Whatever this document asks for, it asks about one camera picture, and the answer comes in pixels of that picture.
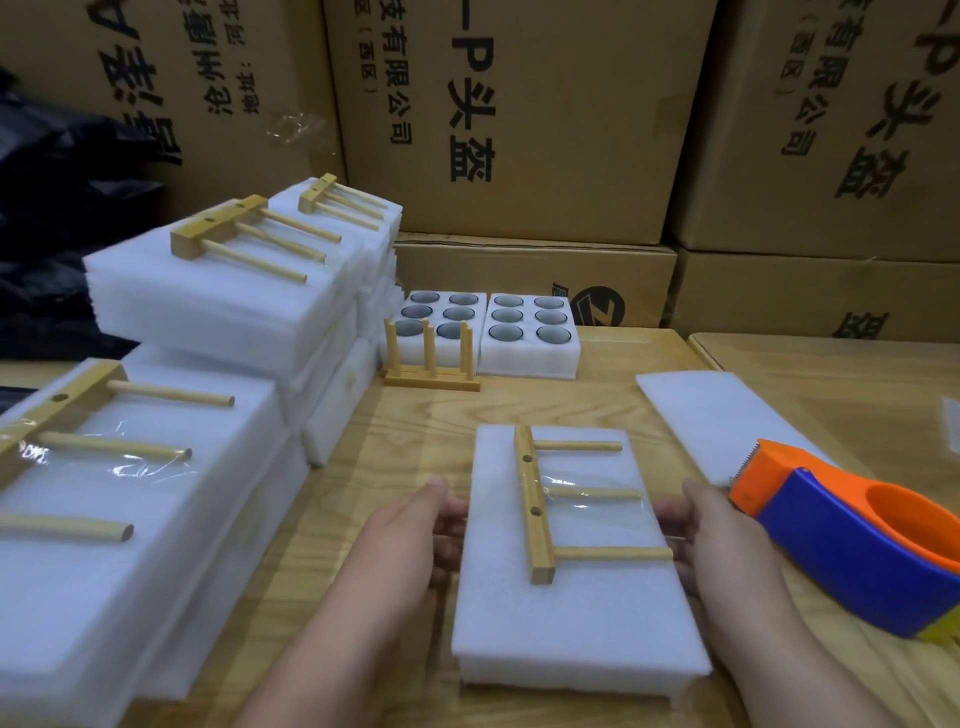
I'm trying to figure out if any person's right hand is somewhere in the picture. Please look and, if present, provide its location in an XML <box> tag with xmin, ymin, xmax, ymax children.
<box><xmin>655</xmin><ymin>477</ymin><xmax>794</xmax><ymax>669</ymax></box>

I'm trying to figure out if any person's left hand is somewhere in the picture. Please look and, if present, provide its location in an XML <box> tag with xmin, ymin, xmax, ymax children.
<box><xmin>348</xmin><ymin>477</ymin><xmax>470</xmax><ymax>632</ymax></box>

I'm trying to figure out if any orange and blue tape dispenser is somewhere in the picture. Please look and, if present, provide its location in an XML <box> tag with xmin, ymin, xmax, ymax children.
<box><xmin>729</xmin><ymin>439</ymin><xmax>960</xmax><ymax>644</ymax></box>

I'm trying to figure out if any pile of white foam sheets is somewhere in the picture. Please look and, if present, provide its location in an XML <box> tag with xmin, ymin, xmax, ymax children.
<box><xmin>636</xmin><ymin>370</ymin><xmax>842</xmax><ymax>489</ymax></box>

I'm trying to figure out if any row of wooden peg racks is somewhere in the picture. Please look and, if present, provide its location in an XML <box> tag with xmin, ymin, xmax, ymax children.
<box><xmin>382</xmin><ymin>316</ymin><xmax>483</xmax><ymax>393</ymax></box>

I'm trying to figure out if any stack of white foam trays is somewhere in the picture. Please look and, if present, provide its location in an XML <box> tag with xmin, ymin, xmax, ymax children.
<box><xmin>387</xmin><ymin>289</ymin><xmax>584</xmax><ymax>381</ymax></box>

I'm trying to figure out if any person's left forearm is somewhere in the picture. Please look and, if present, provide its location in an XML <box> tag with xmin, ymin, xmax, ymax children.
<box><xmin>237</xmin><ymin>600</ymin><xmax>437</xmax><ymax>728</ymax></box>

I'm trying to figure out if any stack of brown cardboard boxes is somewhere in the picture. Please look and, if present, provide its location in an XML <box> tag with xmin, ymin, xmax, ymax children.
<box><xmin>0</xmin><ymin>0</ymin><xmax>960</xmax><ymax>344</ymax></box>

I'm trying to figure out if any black plastic bag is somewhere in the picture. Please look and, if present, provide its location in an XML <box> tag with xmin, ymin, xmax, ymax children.
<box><xmin>0</xmin><ymin>67</ymin><xmax>170</xmax><ymax>362</ymax></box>

